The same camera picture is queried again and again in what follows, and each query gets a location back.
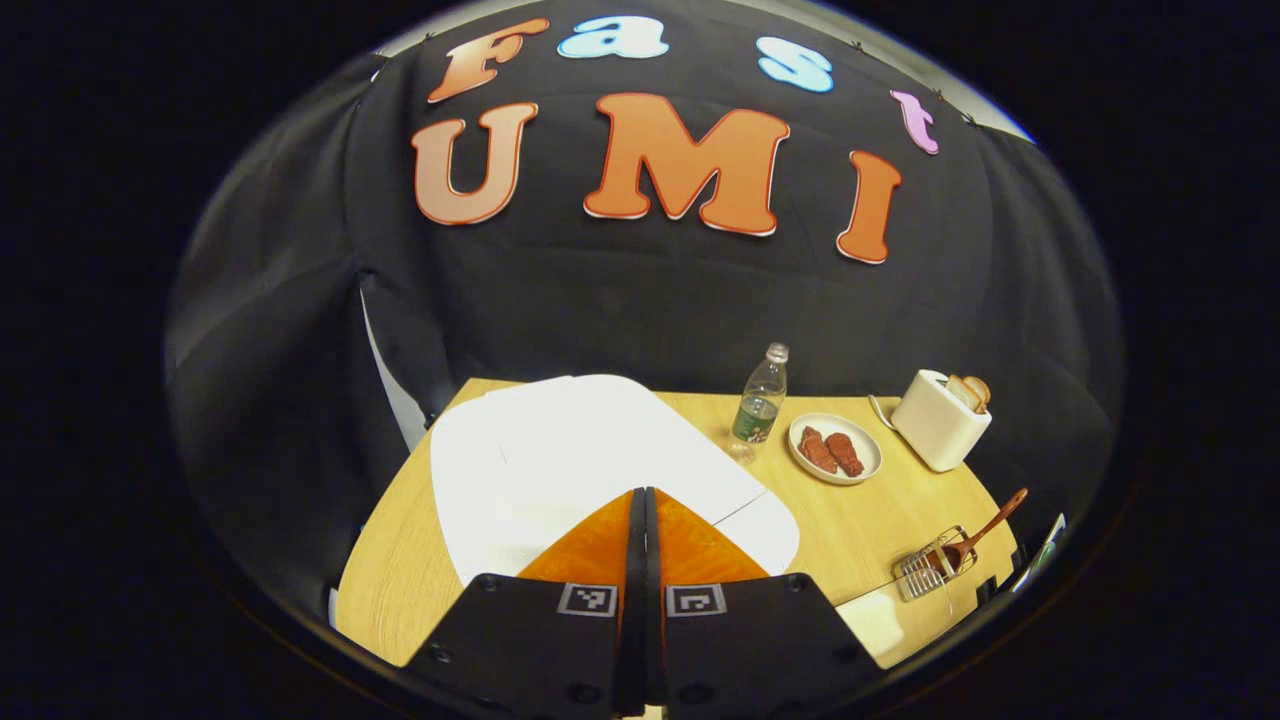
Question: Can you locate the white toaster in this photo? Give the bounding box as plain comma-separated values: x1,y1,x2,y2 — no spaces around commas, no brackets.
890,369,993,473

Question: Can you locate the brown wooden spoon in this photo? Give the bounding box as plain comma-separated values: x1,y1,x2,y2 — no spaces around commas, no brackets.
925,488,1029,576

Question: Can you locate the white rice cooker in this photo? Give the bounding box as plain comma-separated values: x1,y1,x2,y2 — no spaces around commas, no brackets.
430,374,801,586

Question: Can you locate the white oval plate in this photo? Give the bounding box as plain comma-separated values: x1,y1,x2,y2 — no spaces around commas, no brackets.
788,413,883,486

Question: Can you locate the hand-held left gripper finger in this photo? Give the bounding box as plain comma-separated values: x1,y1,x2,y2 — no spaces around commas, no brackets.
405,488,646,719
645,487,886,719

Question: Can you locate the clear plastic water bottle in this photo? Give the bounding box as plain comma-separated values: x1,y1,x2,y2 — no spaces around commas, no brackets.
730,342,791,466

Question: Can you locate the black backdrop cloth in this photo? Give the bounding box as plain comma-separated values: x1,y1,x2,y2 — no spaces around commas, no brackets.
165,0,1126,641

